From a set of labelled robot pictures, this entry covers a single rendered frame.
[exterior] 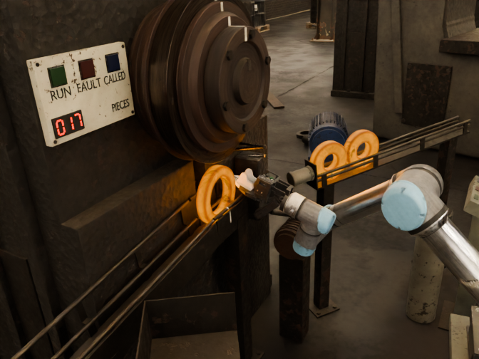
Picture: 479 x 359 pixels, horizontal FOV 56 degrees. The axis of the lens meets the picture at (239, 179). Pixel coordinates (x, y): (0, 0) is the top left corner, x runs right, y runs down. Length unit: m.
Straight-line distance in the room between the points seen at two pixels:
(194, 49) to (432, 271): 1.31
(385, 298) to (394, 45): 2.24
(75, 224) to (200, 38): 0.53
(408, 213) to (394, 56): 2.78
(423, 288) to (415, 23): 2.33
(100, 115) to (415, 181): 0.79
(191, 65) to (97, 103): 0.24
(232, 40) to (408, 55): 2.83
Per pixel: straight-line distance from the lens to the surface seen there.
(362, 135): 1.81
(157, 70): 1.10
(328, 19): 10.14
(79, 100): 1.07
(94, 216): 1.11
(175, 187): 1.32
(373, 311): 2.14
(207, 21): 1.17
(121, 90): 1.15
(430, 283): 2.00
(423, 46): 3.81
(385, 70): 3.96
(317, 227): 1.39
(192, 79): 1.11
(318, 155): 1.70
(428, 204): 1.20
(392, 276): 2.37
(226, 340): 1.10
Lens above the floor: 1.38
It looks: 25 degrees down
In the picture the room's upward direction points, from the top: 3 degrees counter-clockwise
